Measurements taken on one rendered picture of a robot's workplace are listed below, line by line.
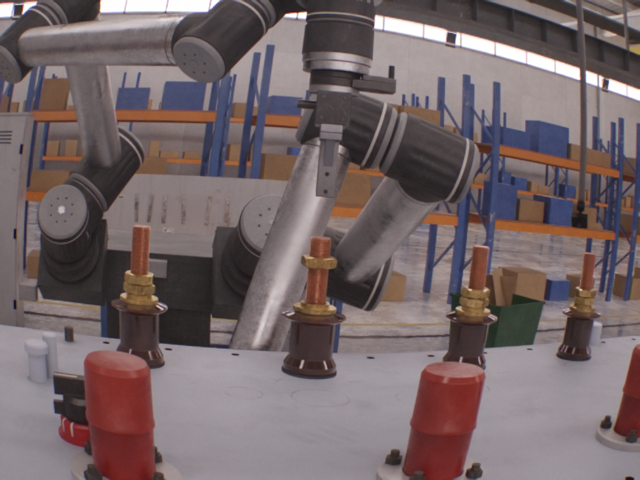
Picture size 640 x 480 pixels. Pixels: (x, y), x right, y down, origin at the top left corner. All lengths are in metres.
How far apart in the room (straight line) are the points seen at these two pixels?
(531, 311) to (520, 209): 5.00
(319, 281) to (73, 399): 0.52
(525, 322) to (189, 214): 2.68
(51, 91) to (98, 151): 6.58
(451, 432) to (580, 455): 0.23
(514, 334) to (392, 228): 3.68
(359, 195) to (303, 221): 7.84
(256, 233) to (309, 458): 1.51
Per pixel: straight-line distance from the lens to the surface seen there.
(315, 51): 1.11
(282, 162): 9.10
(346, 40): 1.10
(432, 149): 1.56
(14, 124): 5.60
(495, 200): 9.89
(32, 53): 1.60
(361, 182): 9.35
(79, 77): 2.00
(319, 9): 1.12
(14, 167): 5.59
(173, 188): 5.86
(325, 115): 1.07
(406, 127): 1.56
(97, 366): 0.64
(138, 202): 5.84
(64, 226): 2.27
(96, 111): 2.13
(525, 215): 10.49
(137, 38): 1.26
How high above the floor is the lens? 1.69
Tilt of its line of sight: 6 degrees down
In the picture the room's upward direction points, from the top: 5 degrees clockwise
